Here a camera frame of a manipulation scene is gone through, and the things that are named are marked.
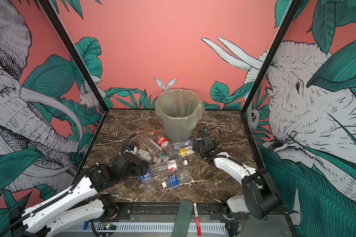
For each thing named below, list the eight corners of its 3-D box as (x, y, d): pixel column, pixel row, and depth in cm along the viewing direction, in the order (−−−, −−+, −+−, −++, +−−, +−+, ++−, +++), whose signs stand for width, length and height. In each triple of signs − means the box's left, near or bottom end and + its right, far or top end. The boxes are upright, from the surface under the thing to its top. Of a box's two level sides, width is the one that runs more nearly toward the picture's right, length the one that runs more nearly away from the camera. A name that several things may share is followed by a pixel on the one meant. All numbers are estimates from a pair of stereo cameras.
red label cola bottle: (157, 147, 98) (157, 144, 95) (158, 139, 102) (158, 136, 99) (168, 147, 98) (167, 144, 95) (168, 139, 102) (168, 136, 99)
